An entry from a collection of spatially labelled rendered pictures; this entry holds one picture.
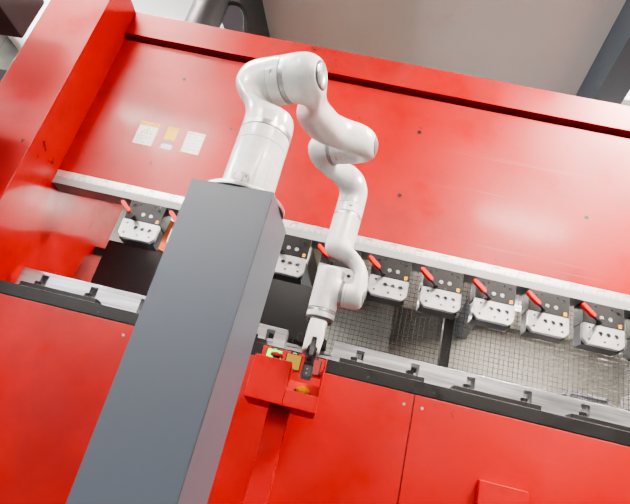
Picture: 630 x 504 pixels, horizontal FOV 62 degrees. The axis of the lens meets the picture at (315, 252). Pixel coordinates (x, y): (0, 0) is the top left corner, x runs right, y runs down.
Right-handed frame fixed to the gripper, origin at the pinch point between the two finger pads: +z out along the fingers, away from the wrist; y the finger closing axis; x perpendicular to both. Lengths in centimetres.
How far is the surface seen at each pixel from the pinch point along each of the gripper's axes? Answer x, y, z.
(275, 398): -6.4, 4.2, 9.0
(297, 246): -16, -42, -50
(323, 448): 10.6, -24.0, 19.1
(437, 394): 43, -25, -6
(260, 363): -12.9, 3.5, 1.0
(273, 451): -3.5, 0.3, 22.4
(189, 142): -73, -47, -85
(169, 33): -101, -50, -140
